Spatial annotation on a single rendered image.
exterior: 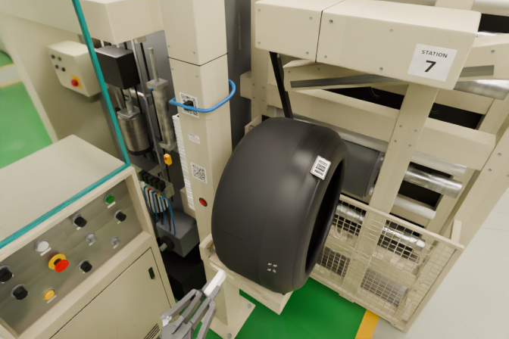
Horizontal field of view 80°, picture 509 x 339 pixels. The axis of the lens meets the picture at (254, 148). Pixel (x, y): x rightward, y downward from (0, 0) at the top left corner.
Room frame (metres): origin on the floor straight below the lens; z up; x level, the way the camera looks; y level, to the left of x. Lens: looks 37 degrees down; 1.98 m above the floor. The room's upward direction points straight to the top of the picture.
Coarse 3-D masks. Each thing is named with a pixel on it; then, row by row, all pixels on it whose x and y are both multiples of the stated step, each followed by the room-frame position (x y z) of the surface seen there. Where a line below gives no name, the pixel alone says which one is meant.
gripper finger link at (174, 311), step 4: (192, 292) 0.39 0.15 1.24; (188, 296) 0.38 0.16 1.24; (192, 296) 0.38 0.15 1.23; (180, 300) 0.37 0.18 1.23; (184, 300) 0.37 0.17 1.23; (188, 300) 0.37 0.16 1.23; (176, 304) 0.36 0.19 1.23; (180, 304) 0.36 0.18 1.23; (184, 304) 0.37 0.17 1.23; (188, 304) 0.37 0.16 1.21; (172, 308) 0.35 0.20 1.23; (176, 308) 0.35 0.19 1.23; (180, 308) 0.36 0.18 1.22; (184, 308) 0.36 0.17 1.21; (168, 312) 0.35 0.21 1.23; (172, 312) 0.35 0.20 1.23; (176, 312) 0.35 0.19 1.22; (164, 316) 0.34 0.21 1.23; (172, 316) 0.34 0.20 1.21
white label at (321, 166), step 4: (316, 160) 0.64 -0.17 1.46; (320, 160) 0.65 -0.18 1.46; (324, 160) 0.65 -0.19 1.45; (316, 164) 0.63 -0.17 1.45; (320, 164) 0.64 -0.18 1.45; (324, 164) 0.64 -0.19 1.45; (328, 164) 0.64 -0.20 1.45; (312, 168) 0.62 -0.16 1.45; (316, 168) 0.62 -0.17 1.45; (320, 168) 0.63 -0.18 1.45; (324, 168) 0.63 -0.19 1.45; (328, 168) 0.63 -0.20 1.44; (312, 172) 0.61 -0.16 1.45; (316, 172) 0.61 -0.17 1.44; (320, 172) 0.61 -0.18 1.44; (324, 172) 0.62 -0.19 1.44; (320, 176) 0.60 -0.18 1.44; (324, 176) 0.60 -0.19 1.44
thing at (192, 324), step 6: (210, 300) 0.37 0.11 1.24; (204, 306) 0.36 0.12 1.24; (198, 312) 0.34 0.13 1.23; (204, 312) 0.35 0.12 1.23; (192, 318) 0.33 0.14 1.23; (198, 318) 0.33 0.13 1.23; (192, 324) 0.32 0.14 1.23; (186, 330) 0.30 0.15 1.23; (192, 330) 0.32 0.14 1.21; (180, 336) 0.29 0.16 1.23
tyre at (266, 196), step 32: (256, 128) 0.80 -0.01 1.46; (288, 128) 0.79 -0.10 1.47; (320, 128) 0.81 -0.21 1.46; (256, 160) 0.67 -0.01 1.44; (288, 160) 0.65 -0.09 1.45; (224, 192) 0.62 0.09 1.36; (256, 192) 0.59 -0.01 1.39; (288, 192) 0.57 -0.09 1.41; (320, 192) 0.59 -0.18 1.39; (224, 224) 0.56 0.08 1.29; (256, 224) 0.53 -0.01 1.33; (288, 224) 0.51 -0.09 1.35; (320, 224) 0.82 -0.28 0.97; (224, 256) 0.54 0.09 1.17; (256, 256) 0.49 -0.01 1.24; (288, 256) 0.47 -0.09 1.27; (288, 288) 0.47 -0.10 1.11
